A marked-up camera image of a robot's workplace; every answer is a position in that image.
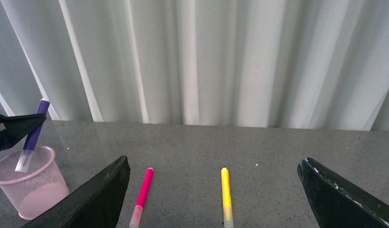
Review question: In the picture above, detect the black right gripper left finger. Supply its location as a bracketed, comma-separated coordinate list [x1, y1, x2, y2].
[24, 155, 131, 228]

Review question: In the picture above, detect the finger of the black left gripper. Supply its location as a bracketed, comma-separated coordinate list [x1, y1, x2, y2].
[0, 114, 46, 152]

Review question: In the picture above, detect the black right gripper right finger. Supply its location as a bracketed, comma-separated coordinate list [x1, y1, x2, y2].
[297, 158, 389, 228]

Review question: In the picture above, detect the pink marker pen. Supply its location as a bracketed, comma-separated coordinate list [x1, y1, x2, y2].
[129, 168, 154, 228]

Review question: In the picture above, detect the purple marker pen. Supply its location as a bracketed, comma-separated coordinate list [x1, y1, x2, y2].
[15, 98, 50, 173]

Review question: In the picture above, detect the pink mesh cup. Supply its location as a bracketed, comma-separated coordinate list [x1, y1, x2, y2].
[0, 146, 69, 220]

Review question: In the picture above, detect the yellow marker pen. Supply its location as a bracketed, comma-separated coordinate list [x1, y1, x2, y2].
[221, 167, 234, 228]

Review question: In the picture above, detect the white curtain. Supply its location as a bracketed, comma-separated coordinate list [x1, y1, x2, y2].
[0, 0, 389, 131]

